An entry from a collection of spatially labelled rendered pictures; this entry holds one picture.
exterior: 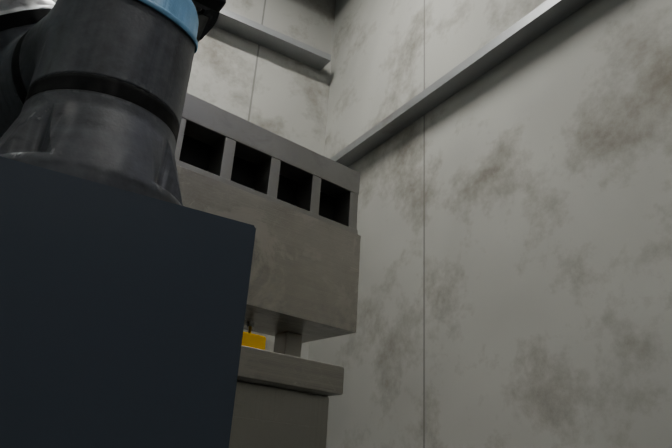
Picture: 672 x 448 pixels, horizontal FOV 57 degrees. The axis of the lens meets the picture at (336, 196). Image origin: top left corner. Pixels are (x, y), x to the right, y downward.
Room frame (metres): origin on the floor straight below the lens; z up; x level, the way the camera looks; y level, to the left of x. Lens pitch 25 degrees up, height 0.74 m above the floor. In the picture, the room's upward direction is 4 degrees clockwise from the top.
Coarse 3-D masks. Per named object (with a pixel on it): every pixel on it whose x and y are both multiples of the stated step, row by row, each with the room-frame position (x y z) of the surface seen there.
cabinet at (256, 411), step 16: (240, 384) 0.85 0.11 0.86; (256, 384) 0.87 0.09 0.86; (240, 400) 0.85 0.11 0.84; (256, 400) 0.87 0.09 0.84; (272, 400) 0.88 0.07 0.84; (288, 400) 0.90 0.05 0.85; (304, 400) 0.92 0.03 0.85; (320, 400) 0.94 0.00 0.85; (240, 416) 0.85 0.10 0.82; (256, 416) 0.87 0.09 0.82; (272, 416) 0.89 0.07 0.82; (288, 416) 0.90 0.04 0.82; (304, 416) 0.92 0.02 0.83; (320, 416) 0.94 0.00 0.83; (240, 432) 0.85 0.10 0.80; (256, 432) 0.87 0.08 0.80; (272, 432) 0.88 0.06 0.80; (288, 432) 0.90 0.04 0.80; (304, 432) 0.92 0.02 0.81; (320, 432) 0.94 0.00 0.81
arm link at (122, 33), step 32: (64, 0) 0.38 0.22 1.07; (96, 0) 0.37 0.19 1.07; (128, 0) 0.37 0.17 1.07; (160, 0) 0.38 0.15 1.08; (32, 32) 0.41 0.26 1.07; (64, 32) 0.37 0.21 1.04; (96, 32) 0.37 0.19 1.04; (128, 32) 0.37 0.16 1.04; (160, 32) 0.39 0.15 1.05; (192, 32) 0.42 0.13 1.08; (32, 64) 0.41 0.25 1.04; (64, 64) 0.37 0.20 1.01; (96, 64) 0.37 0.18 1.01; (128, 64) 0.38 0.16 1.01; (160, 64) 0.39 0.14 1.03; (160, 96) 0.40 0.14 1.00
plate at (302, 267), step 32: (192, 192) 1.41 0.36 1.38; (224, 192) 1.46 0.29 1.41; (256, 224) 1.53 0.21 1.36; (288, 224) 1.60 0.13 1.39; (320, 224) 1.67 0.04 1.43; (256, 256) 1.54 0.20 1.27; (288, 256) 1.61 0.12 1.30; (320, 256) 1.68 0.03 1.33; (352, 256) 1.75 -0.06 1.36; (256, 288) 1.55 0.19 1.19; (288, 288) 1.61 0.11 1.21; (320, 288) 1.68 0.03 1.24; (352, 288) 1.76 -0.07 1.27; (256, 320) 1.70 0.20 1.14; (288, 320) 1.68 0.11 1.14; (320, 320) 1.69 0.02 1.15; (352, 320) 1.76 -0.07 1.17
